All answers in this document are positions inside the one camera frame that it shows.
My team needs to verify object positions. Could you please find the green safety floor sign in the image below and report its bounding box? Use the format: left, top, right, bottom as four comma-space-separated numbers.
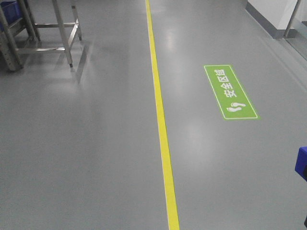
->
204, 65, 260, 120

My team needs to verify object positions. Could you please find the blue storage bin on rack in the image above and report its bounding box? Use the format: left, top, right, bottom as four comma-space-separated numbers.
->
0, 0, 23, 25

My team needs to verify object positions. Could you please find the stainless steel table frame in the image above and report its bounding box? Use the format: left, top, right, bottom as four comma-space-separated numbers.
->
0, 0, 82, 71

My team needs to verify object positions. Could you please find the blue plastic bottle-shaped part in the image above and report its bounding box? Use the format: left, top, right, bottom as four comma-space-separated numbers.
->
295, 146, 307, 181

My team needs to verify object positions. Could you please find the steel railing post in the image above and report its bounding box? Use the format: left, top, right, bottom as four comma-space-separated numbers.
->
283, 0, 301, 39

